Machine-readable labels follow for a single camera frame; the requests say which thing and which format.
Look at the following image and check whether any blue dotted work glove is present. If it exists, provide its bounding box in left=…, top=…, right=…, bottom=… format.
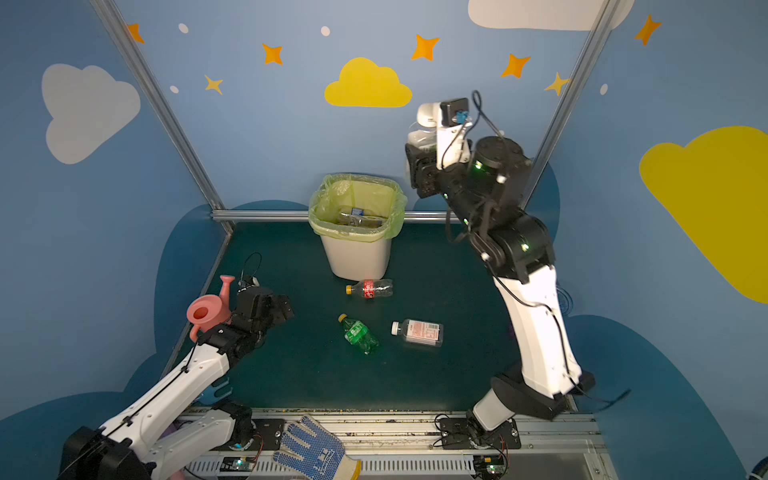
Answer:
left=273, top=416, right=362, bottom=480

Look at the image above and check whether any clear bottle red label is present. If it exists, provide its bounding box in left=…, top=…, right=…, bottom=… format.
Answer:
left=345, top=279, right=394, bottom=299

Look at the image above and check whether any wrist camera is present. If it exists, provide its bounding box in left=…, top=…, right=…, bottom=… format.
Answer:
left=436, top=98, right=473, bottom=170
left=238, top=274, right=259, bottom=291

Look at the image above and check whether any pink watering can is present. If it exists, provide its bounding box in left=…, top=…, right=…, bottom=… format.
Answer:
left=186, top=275, right=235, bottom=342

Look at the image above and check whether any aluminium frame rail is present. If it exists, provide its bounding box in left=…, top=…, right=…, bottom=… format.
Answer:
left=211, top=210, right=446, bottom=224

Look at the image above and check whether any green bin liner bag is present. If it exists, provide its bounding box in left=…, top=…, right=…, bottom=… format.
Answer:
left=308, top=173, right=407, bottom=242

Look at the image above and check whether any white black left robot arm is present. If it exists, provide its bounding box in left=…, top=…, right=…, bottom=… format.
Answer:
left=58, top=285, right=294, bottom=479

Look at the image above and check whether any green plastic bottle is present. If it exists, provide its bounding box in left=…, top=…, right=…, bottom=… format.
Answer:
left=338, top=314, right=379, bottom=355

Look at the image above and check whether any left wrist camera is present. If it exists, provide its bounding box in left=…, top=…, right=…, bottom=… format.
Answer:
left=238, top=274, right=259, bottom=291

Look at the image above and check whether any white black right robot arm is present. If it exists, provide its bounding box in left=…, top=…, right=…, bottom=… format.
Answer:
left=405, top=136, right=595, bottom=432

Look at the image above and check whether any clear bottle green lime label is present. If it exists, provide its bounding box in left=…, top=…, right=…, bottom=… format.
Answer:
left=406, top=102, right=443, bottom=151

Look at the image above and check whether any blue toy garden rake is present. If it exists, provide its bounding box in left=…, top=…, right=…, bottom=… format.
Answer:
left=195, top=376, right=233, bottom=406

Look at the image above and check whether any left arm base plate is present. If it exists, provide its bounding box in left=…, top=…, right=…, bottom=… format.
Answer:
left=226, top=418, right=285, bottom=452

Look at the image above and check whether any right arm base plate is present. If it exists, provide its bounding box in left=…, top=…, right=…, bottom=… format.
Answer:
left=435, top=416, right=522, bottom=451

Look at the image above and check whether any white trash bin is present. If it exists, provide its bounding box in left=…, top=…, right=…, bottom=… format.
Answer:
left=321, top=236, right=391, bottom=281

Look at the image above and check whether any clear bottle pink label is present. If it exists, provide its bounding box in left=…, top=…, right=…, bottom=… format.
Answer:
left=391, top=319, right=444, bottom=347

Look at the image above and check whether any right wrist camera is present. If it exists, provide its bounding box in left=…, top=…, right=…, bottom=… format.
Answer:
left=436, top=98, right=473, bottom=170

